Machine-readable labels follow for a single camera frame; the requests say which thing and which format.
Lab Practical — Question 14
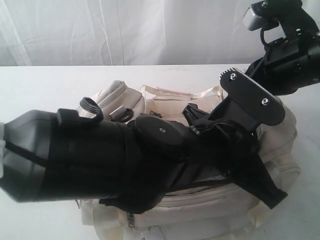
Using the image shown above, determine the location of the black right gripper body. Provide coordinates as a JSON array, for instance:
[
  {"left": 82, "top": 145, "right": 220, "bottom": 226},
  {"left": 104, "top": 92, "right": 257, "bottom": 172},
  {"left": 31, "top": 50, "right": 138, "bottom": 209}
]
[{"left": 262, "top": 39, "right": 320, "bottom": 96}]

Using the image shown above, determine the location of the cream fabric duffel bag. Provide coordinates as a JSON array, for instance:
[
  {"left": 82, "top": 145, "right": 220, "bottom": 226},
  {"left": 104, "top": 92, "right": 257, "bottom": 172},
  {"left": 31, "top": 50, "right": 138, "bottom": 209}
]
[{"left": 79, "top": 80, "right": 301, "bottom": 240}]

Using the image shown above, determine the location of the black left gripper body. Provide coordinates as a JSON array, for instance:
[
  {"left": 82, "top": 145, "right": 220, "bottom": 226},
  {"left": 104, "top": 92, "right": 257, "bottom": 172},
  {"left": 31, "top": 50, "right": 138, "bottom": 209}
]
[{"left": 174, "top": 119, "right": 260, "bottom": 190}]

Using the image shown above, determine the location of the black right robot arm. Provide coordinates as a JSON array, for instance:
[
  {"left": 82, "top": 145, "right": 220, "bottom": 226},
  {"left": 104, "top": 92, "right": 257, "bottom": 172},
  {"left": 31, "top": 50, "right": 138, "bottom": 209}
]
[{"left": 245, "top": 34, "right": 320, "bottom": 96}]

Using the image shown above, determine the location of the white backdrop curtain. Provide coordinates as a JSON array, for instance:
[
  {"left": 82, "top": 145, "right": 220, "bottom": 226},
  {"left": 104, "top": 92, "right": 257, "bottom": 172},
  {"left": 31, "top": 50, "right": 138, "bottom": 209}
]
[{"left": 0, "top": 0, "right": 320, "bottom": 67}]

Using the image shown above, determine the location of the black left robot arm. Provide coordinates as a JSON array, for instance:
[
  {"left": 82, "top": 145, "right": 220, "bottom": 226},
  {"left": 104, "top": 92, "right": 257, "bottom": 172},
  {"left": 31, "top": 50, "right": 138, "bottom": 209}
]
[{"left": 0, "top": 103, "right": 287, "bottom": 214}]

